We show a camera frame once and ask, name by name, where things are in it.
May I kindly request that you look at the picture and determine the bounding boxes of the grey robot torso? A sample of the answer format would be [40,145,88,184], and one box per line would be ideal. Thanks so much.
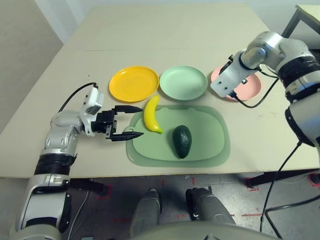
[129,221,283,240]

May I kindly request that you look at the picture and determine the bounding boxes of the black table foot bar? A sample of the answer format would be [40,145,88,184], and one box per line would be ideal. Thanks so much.
[246,169,320,190]
[68,178,108,196]

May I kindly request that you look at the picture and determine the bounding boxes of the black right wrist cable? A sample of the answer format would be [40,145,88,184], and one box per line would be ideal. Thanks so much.
[230,63,305,238]

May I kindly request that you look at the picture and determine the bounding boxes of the beige side table black frame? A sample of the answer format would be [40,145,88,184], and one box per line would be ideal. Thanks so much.
[281,4,320,51]

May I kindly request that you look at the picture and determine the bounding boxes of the grey robot leg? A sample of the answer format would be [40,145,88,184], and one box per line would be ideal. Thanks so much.
[129,188,163,236]
[185,186,237,226]

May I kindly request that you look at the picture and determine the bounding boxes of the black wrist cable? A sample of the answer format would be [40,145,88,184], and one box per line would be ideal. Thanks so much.
[57,82,98,115]
[230,63,305,238]

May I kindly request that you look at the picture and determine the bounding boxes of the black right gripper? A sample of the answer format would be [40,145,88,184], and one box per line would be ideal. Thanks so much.
[219,55,235,76]

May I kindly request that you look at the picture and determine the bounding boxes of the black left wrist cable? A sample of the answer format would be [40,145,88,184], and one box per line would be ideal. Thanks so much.
[57,82,98,115]

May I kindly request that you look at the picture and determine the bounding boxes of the yellow toy banana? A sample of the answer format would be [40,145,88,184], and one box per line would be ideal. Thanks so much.
[143,94,165,135]

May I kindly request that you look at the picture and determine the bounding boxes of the thin white floor cable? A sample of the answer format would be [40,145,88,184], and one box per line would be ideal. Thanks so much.
[69,192,91,237]

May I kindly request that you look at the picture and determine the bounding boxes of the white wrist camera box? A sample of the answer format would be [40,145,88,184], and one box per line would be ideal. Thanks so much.
[79,86,105,137]
[210,58,253,98]

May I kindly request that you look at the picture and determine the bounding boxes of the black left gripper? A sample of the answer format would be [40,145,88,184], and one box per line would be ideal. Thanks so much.
[91,104,145,143]

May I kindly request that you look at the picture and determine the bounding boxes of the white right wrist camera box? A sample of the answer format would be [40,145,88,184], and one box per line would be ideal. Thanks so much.
[210,58,253,98]

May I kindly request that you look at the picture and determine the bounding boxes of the grey robot left leg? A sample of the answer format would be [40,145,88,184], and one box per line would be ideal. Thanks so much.
[129,188,163,236]

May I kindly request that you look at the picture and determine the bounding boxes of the dark green toy avocado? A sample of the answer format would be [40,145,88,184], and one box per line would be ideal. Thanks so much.
[171,124,193,159]

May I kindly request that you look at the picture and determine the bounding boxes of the pink plastic plate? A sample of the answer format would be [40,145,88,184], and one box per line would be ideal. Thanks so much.
[210,66,262,102]

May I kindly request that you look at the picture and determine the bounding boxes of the grey robot right leg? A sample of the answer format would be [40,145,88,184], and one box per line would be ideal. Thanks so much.
[185,186,237,226]

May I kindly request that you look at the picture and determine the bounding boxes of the yellow plastic plate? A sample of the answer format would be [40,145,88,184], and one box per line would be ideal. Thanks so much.
[108,65,160,104]

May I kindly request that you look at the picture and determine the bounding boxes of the mint green plastic plate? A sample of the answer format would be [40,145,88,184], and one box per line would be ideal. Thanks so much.
[159,65,208,101]

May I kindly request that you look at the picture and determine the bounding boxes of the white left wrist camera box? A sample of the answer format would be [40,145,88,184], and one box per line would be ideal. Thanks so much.
[79,86,105,137]

